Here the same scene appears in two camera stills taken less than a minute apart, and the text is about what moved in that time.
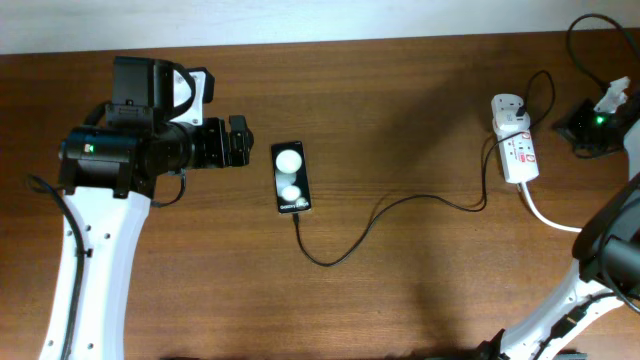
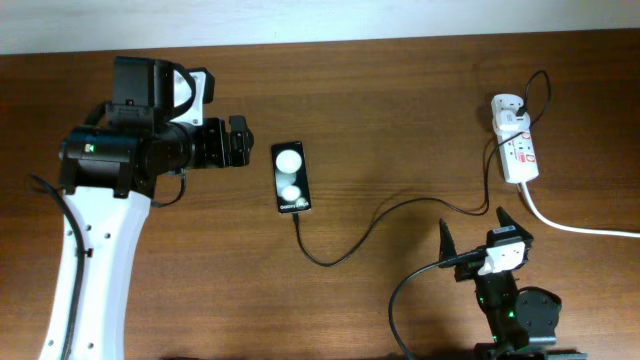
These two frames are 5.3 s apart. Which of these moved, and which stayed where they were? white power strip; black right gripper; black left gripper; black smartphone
Moved: black right gripper
Stayed: black left gripper; black smartphone; white power strip
